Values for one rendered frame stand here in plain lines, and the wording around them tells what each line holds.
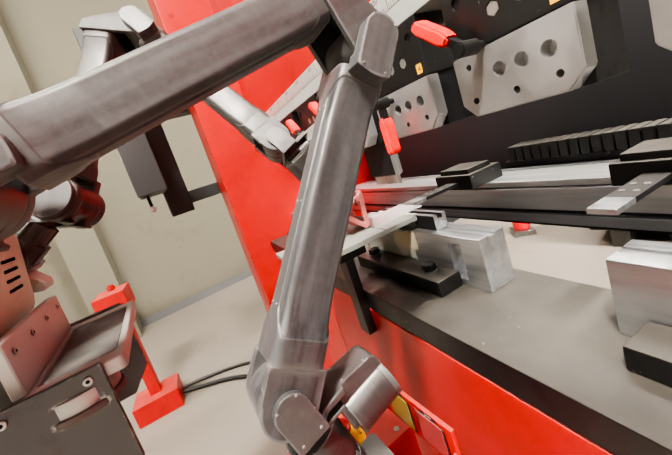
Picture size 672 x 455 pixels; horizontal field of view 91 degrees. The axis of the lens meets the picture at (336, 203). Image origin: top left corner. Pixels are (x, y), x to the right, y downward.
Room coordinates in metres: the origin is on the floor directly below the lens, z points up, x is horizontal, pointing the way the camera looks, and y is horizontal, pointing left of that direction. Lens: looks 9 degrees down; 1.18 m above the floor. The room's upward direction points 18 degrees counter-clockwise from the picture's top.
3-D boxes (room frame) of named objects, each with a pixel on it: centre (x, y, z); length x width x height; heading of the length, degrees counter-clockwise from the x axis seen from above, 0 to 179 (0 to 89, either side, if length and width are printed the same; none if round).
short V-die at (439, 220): (0.71, -0.14, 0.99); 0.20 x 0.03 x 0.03; 23
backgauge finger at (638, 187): (0.44, -0.44, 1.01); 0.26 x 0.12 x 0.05; 113
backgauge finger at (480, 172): (0.81, -0.28, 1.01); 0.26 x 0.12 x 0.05; 113
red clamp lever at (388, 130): (0.58, -0.13, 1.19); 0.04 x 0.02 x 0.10; 113
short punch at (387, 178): (0.75, -0.13, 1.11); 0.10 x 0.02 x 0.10; 23
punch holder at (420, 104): (0.58, -0.19, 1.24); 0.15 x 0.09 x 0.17; 23
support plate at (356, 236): (0.69, 0.01, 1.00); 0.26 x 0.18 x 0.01; 113
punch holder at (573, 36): (0.40, -0.27, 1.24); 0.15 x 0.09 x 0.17; 23
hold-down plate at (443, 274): (0.69, -0.09, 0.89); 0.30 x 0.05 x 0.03; 23
